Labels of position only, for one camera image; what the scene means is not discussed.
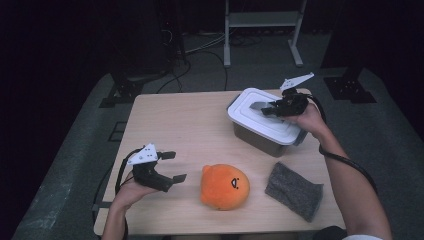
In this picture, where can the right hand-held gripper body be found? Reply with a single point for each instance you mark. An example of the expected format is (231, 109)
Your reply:
(295, 103)

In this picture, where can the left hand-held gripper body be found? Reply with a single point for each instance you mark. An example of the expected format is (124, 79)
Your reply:
(143, 155)

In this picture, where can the translucent brown storage box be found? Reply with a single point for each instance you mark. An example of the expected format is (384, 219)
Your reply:
(256, 141)

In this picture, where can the orange plush toy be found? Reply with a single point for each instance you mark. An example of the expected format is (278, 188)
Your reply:
(220, 190)

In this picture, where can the grey felt cloth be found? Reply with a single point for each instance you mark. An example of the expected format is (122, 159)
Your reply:
(293, 191)

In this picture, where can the person's right hand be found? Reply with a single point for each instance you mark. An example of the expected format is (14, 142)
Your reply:
(311, 120)

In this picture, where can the person's left hand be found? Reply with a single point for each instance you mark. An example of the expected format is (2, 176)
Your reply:
(128, 195)

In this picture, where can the black stand base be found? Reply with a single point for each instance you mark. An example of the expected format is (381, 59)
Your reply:
(348, 88)
(125, 90)

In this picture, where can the black tape strip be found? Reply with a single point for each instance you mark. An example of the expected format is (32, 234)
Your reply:
(103, 205)

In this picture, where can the white metal stand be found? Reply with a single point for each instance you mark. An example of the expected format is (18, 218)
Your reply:
(263, 19)

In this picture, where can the black tripod stand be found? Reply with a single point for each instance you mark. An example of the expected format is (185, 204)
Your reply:
(173, 33)

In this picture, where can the person's dark garment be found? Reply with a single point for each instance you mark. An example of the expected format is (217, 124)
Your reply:
(330, 233)

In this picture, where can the person's white sleeve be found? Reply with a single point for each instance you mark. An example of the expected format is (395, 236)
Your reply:
(363, 238)

